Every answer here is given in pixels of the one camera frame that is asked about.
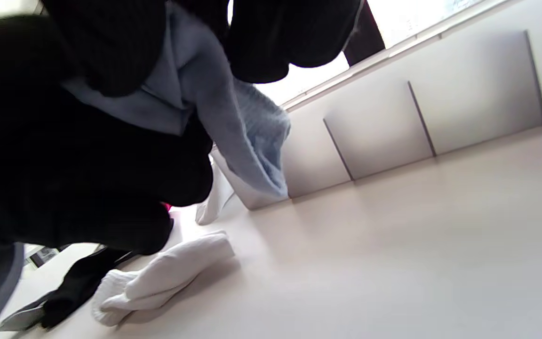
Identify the person's left hand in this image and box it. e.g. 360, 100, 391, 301
0, 14, 214, 255

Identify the person's right hand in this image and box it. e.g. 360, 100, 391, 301
40, 0, 363, 97

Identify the light blue sock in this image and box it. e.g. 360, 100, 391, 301
62, 2, 291, 198

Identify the black sock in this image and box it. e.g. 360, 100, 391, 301
40, 247, 135, 329

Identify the white sock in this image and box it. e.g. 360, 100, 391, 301
91, 231, 235, 327
196, 155, 236, 226

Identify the grey sock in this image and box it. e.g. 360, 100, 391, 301
0, 294, 48, 332

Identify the clear plastic divided organizer box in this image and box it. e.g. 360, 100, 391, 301
210, 0, 542, 210

